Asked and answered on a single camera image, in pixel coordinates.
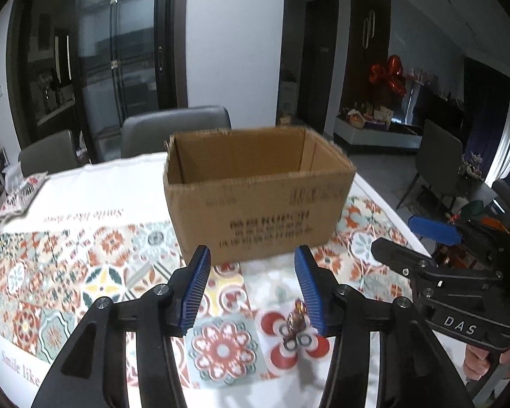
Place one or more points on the grey dining chair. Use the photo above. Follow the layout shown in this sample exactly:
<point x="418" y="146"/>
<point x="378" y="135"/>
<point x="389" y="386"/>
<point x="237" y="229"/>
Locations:
<point x="46" y="153"/>
<point x="176" y="129"/>

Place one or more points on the gold foil candy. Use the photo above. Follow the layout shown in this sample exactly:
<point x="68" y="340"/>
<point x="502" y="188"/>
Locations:
<point x="295" y="321"/>

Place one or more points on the dark grey chair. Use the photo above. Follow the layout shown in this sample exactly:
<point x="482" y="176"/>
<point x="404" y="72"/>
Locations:
<point x="437" y="157"/>

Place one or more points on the white printed bag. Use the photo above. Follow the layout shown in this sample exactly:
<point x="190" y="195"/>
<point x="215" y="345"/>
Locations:
<point x="21" y="193"/>

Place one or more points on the dark blue curtain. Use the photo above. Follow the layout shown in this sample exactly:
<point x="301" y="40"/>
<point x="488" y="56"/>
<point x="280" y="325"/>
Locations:
<point x="484" y="106"/>

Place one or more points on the person's right hand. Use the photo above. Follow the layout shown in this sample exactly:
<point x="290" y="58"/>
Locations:
<point x="474" y="363"/>

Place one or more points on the brown cardboard box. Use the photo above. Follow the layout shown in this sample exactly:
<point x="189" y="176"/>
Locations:
<point x="238" y="208"/>

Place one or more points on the white low cabinet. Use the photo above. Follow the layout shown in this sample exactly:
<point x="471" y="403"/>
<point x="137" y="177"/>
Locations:
<point x="378" y="134"/>

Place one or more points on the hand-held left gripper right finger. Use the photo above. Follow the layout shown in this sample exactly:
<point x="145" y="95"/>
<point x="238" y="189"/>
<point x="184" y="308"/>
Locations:
<point x="310" y="289"/>

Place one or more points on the red heart balloons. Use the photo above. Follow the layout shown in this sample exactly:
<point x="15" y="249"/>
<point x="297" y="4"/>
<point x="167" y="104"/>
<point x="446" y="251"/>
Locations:
<point x="389" y="74"/>

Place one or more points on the dark interior door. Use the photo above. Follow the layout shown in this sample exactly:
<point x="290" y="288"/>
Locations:
<point x="323" y="63"/>

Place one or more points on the black television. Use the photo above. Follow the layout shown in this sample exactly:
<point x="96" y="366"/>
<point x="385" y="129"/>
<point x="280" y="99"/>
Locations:
<point x="442" y="106"/>

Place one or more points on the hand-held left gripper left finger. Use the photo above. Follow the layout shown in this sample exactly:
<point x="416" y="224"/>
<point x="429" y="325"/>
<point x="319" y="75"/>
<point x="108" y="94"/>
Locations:
<point x="197" y="289"/>

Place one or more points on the glass sliding door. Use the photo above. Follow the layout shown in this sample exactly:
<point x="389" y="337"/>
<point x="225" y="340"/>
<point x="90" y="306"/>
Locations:
<point x="123" y="51"/>

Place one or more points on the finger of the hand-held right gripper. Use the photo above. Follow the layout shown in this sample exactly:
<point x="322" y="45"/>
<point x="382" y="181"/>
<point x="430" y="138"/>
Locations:
<point x="408" y="259"/>
<point x="433" y="229"/>

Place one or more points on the white flower bouquet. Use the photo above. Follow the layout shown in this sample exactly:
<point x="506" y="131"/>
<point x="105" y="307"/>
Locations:
<point x="471" y="165"/>

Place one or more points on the floral patterned tablecloth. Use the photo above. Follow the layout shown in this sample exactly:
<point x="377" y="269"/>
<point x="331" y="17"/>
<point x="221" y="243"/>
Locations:
<point x="89" y="263"/>

